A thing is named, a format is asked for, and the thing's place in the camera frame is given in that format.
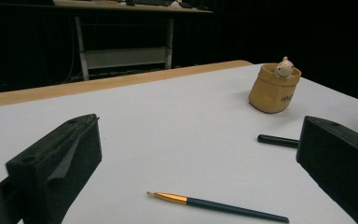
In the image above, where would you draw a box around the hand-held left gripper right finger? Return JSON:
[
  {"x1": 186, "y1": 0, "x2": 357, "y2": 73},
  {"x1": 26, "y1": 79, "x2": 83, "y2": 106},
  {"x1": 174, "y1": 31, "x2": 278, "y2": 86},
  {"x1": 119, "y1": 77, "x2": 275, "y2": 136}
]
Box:
[{"x1": 296, "y1": 115, "x2": 358, "y2": 224}]

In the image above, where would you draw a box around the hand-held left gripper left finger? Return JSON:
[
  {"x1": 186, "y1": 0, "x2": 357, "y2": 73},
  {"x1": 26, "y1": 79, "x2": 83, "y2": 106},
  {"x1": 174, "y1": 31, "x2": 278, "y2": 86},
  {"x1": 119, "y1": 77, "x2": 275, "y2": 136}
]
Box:
[{"x1": 5, "y1": 113, "x2": 103, "y2": 224}]

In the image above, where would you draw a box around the yellow pen holder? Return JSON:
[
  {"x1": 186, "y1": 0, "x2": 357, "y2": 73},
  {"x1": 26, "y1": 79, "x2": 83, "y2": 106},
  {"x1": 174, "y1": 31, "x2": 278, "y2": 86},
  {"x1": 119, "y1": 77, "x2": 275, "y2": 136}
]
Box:
[{"x1": 248, "y1": 63, "x2": 302, "y2": 115}]

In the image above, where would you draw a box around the brush pen with gold ferrule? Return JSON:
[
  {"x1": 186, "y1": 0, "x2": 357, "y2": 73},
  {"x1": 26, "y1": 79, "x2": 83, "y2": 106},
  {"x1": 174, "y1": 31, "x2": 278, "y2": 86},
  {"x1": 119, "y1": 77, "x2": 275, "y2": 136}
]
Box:
[{"x1": 146, "y1": 190, "x2": 291, "y2": 224}]

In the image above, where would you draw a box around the wooden table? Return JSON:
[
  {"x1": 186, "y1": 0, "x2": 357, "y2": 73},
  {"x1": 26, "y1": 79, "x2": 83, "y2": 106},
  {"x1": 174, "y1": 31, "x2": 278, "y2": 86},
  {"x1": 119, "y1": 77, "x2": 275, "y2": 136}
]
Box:
[{"x1": 0, "y1": 60, "x2": 254, "y2": 110}]

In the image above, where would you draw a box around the small cream animal figure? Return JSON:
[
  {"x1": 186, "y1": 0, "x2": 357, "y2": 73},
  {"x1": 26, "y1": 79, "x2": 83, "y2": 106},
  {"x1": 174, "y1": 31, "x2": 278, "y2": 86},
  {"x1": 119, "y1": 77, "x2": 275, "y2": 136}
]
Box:
[{"x1": 273, "y1": 56, "x2": 295, "y2": 79}]

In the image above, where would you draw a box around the white table board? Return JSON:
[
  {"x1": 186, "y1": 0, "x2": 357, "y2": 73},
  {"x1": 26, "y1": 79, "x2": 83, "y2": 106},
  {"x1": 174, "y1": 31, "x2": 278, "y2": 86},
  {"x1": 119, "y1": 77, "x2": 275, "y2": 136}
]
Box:
[{"x1": 0, "y1": 63, "x2": 358, "y2": 224}]

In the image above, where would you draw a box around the white metal table frame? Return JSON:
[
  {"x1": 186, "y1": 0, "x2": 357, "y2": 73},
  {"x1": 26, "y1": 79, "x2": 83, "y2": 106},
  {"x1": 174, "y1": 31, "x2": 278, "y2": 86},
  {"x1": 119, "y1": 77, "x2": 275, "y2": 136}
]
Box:
[{"x1": 53, "y1": 0, "x2": 213, "y2": 82}]

